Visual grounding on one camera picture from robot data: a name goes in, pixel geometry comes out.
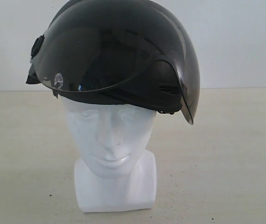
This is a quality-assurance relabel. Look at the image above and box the black helmet with tinted visor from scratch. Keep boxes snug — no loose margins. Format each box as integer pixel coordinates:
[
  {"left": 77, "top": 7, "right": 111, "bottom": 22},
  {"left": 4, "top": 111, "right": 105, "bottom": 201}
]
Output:
[{"left": 26, "top": 0, "right": 200, "bottom": 124}]

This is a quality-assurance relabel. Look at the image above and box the white mannequin head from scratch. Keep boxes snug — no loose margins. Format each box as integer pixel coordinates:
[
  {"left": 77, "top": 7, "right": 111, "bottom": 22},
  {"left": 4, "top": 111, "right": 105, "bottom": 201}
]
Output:
[{"left": 61, "top": 97, "right": 157, "bottom": 213}]

